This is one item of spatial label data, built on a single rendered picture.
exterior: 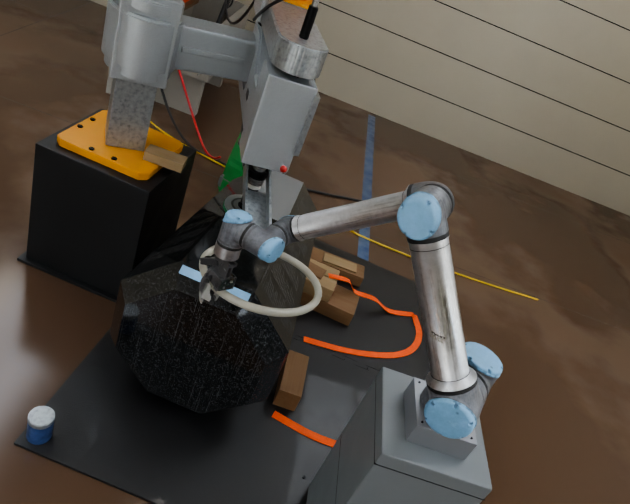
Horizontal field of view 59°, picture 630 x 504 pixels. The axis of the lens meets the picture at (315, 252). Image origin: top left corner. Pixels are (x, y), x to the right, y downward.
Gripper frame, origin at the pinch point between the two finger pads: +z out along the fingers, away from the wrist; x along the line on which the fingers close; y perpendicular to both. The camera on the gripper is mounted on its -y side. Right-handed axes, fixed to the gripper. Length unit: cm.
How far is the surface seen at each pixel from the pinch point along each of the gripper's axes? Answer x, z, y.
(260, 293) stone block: 32.5, 8.3, -6.2
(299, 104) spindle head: 52, -62, -40
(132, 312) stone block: -4, 35, -38
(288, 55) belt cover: 40, -80, -43
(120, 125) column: 19, -14, -121
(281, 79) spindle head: 42, -70, -45
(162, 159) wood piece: 35, -5, -103
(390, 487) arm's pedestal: 30, 24, 82
